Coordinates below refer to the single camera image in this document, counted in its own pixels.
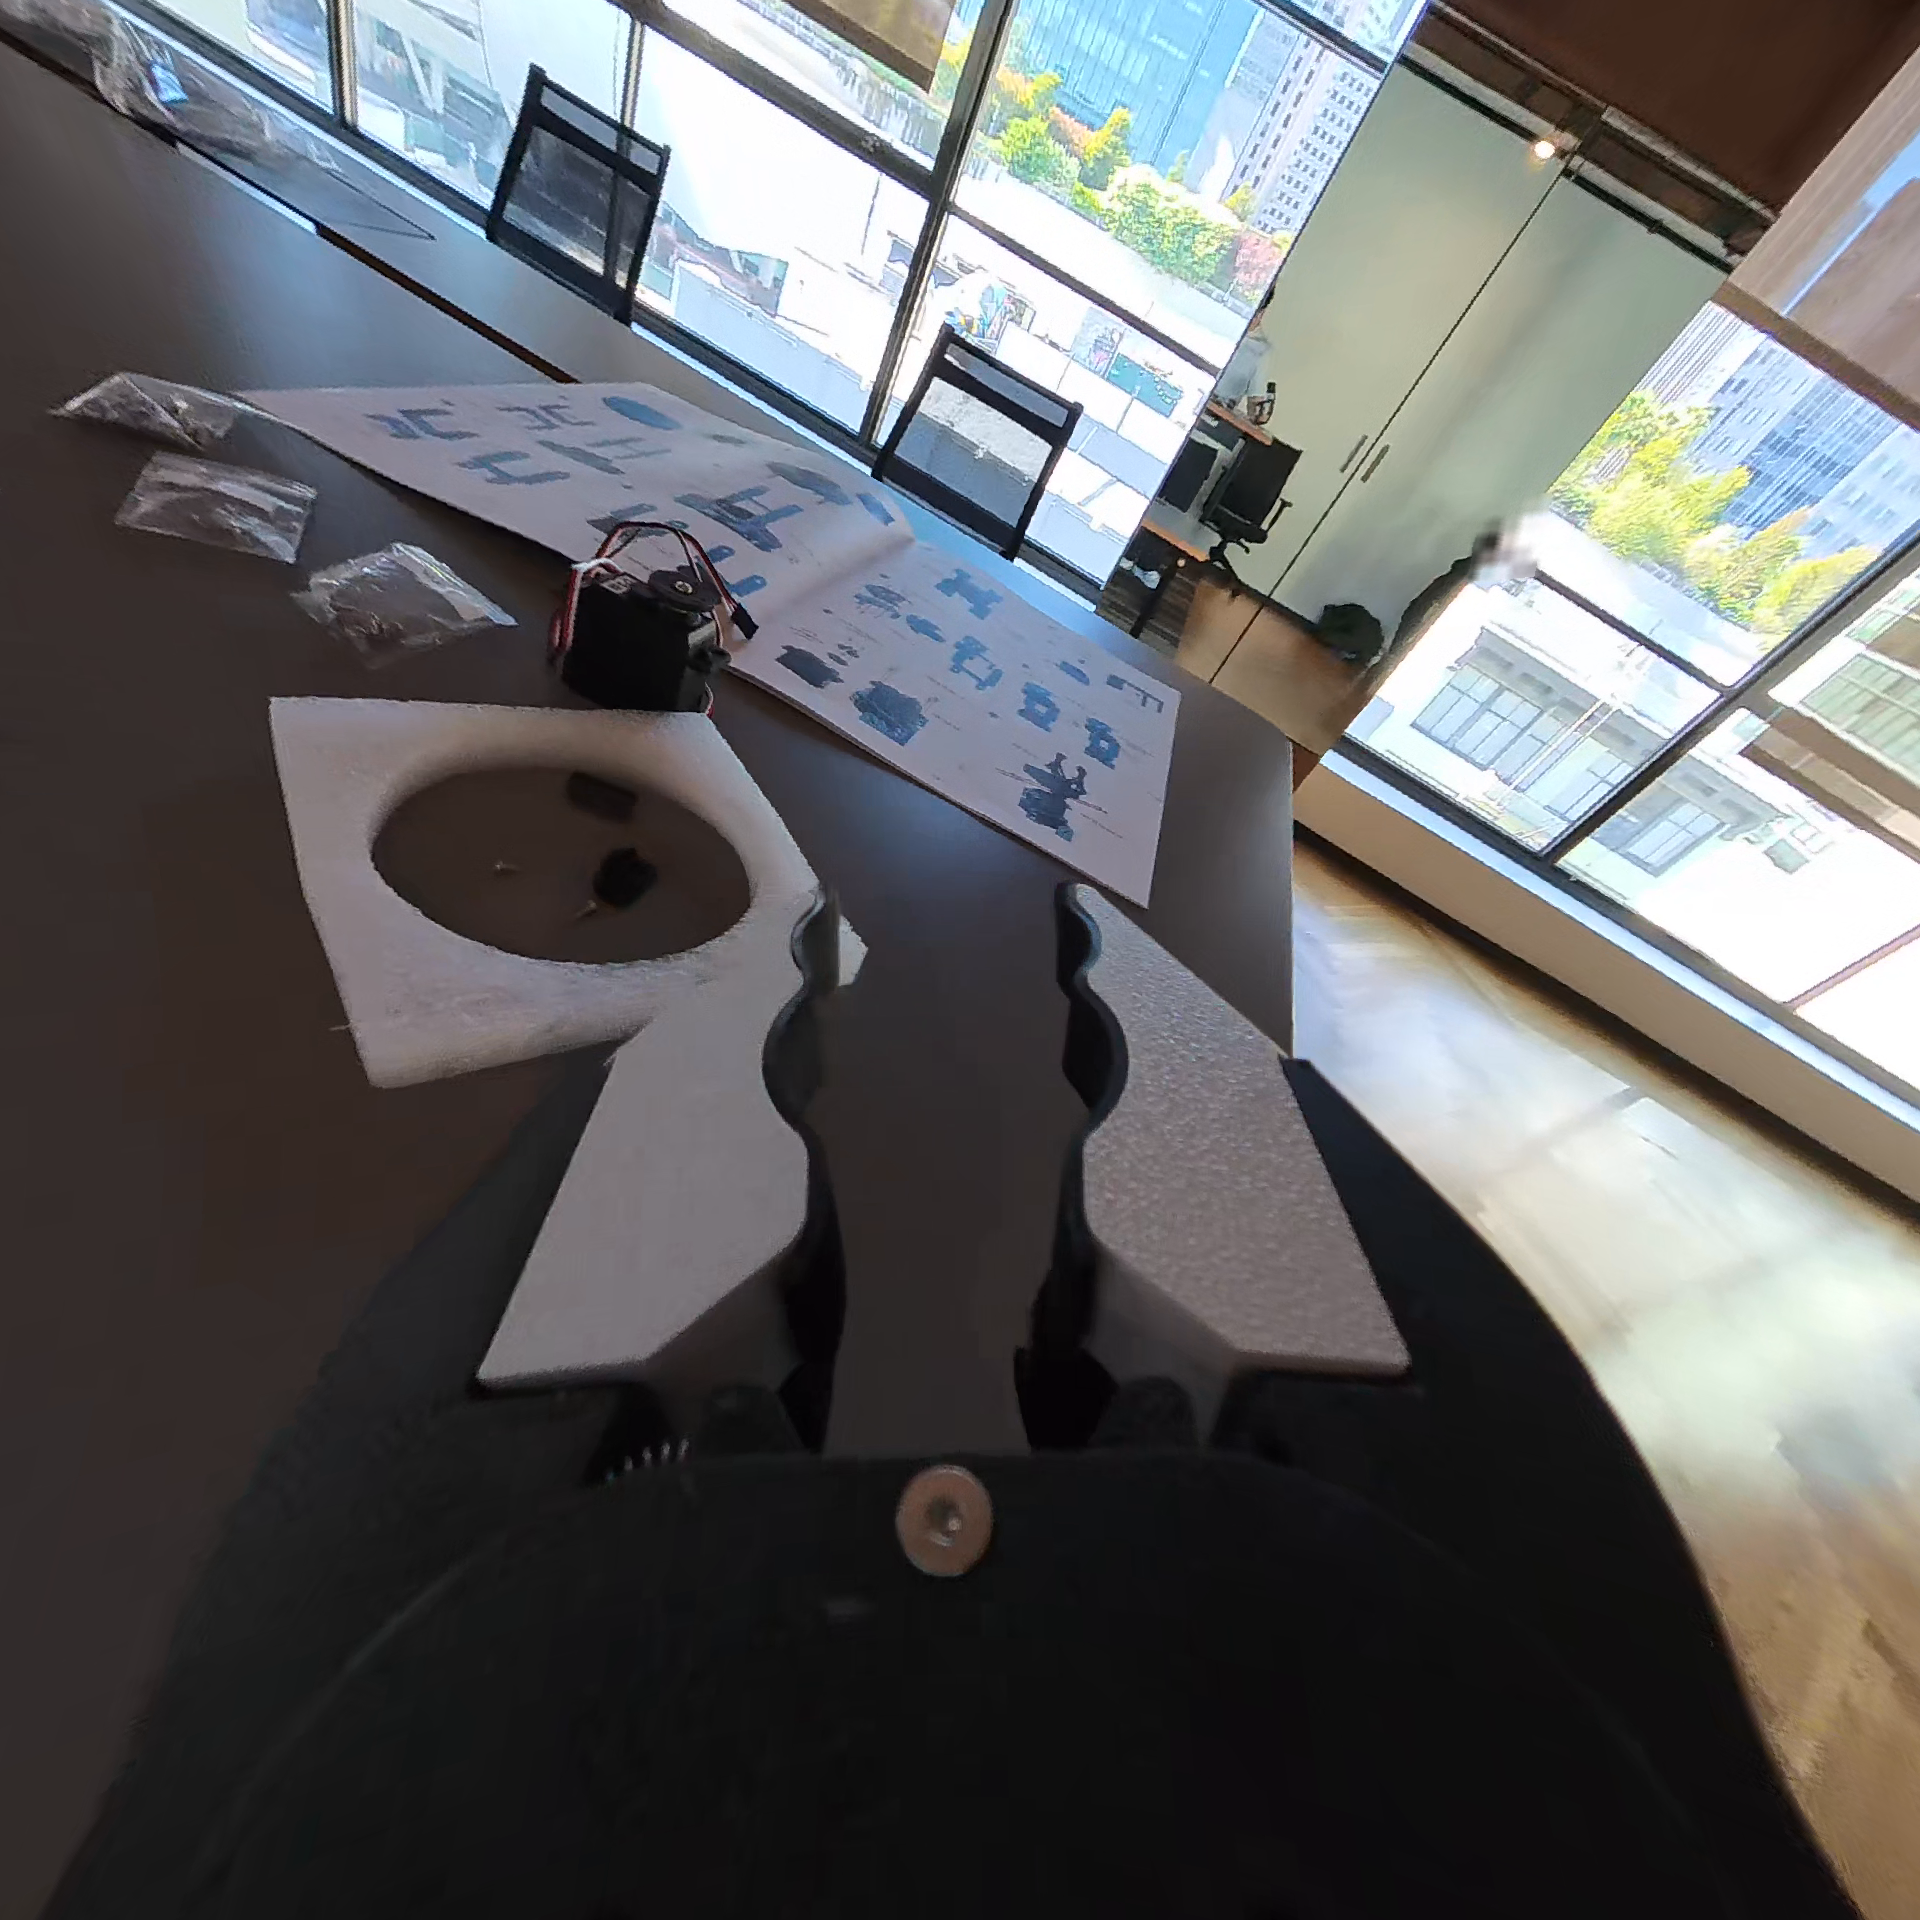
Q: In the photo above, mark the large glass window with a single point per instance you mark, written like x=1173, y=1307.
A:
x=1728, y=679
x=809, y=219

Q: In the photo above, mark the crumpled clear plastic wrap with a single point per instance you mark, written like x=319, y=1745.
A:
x=161, y=77

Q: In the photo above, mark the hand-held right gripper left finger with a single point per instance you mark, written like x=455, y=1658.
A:
x=678, y=1197

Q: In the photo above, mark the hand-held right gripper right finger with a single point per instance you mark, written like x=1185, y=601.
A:
x=1242, y=1197

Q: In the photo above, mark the dark grey desk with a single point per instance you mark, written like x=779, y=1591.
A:
x=177, y=901

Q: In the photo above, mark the white double-door cabinet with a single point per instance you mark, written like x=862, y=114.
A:
x=1428, y=374

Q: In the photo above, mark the white foam block round hole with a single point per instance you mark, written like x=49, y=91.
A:
x=449, y=990

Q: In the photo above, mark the black swivel chair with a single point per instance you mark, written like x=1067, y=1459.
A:
x=1253, y=492

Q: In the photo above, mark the black mesh office chair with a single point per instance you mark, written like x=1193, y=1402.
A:
x=980, y=436
x=578, y=178

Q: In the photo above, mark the small wooden table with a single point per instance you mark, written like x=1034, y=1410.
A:
x=1185, y=556

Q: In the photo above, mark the small black servo horn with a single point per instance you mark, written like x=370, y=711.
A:
x=618, y=875

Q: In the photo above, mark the scattered small clear parts bags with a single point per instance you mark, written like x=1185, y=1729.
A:
x=214, y=513

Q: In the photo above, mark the white blue instruction booklet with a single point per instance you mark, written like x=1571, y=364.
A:
x=980, y=721

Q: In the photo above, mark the dark backpack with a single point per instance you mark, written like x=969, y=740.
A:
x=1346, y=629

